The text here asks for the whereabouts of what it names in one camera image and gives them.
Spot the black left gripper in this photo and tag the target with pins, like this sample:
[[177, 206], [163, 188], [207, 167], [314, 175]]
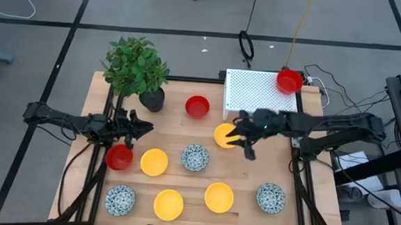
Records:
[[123, 125]]

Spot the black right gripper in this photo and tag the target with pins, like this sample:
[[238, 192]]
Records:
[[262, 125]]

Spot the yellow mini bowl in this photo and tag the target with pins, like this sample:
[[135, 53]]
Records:
[[154, 162], [219, 197], [221, 134], [168, 204]]

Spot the red mini bowl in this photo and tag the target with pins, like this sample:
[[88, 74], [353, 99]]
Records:
[[197, 107], [119, 157], [289, 82]]

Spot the blue white patterned mini bowl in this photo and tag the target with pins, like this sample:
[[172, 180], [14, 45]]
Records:
[[271, 198], [120, 200], [195, 157]]

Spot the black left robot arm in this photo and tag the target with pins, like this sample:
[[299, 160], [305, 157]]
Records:
[[57, 117]]

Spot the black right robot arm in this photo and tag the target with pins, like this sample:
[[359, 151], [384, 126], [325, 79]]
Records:
[[342, 124]]

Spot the white perforated metal shelf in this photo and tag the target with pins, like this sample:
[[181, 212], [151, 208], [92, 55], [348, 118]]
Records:
[[254, 91]]

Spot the green potted plant black pot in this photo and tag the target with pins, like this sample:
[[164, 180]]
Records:
[[135, 66]]

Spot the white paper sheet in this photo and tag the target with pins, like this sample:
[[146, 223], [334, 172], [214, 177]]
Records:
[[354, 158]]

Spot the black desk beam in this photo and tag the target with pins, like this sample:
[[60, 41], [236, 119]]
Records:
[[375, 166]]

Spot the white plastic bag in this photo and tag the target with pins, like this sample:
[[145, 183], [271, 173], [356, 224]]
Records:
[[387, 199]]

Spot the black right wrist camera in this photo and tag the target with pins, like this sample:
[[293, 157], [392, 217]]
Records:
[[250, 154]]

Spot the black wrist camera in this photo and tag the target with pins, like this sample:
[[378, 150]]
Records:
[[250, 154], [129, 143]]

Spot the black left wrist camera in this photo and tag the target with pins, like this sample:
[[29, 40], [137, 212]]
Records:
[[129, 143]]

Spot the black aluminium table frame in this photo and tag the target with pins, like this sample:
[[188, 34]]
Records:
[[195, 79]]

